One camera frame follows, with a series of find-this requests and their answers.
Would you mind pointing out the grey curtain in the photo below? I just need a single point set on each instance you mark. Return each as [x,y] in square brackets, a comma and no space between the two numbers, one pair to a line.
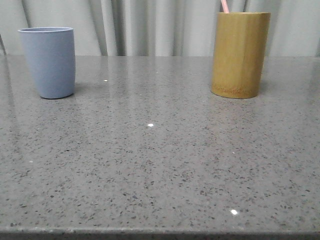
[159,27]

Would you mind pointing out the blue plastic cup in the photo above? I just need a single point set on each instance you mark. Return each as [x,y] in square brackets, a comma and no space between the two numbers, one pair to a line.
[50,55]

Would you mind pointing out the pink chopstick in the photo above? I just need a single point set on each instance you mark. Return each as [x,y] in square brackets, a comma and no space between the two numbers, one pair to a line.
[225,7]

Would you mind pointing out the bamboo wooden cup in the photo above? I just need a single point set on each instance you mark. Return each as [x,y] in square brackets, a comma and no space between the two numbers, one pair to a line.
[239,51]

